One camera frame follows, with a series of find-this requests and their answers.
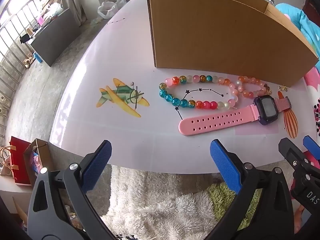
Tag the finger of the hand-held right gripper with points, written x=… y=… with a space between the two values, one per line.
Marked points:
x=312 y=146
x=287 y=148

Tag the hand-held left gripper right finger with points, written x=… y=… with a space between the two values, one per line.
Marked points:
x=225 y=163

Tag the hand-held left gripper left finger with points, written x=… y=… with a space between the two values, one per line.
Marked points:
x=98 y=163

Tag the brown cardboard box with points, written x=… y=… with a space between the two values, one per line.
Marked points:
x=212 y=35

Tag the brown paper bag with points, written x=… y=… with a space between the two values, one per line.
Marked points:
x=43 y=150

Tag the pink floral bed sheet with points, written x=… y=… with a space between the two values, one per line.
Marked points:
x=313 y=85

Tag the white fluffy fleece cloth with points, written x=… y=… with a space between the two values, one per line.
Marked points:
x=162 y=205

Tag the red gift bag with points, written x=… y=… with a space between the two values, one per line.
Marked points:
x=21 y=160

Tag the small blue bottle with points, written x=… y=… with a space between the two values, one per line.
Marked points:
x=38 y=57

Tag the light blue quilt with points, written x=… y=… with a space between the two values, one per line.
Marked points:
x=307 y=22

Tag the grey cabinet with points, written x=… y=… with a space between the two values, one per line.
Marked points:
x=55 y=42

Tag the metal window railing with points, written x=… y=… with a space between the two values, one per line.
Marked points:
x=10 y=55

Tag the white plastic bag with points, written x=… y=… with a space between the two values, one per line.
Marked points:
x=110 y=6

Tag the grey curtain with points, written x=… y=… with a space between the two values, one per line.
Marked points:
x=72 y=2

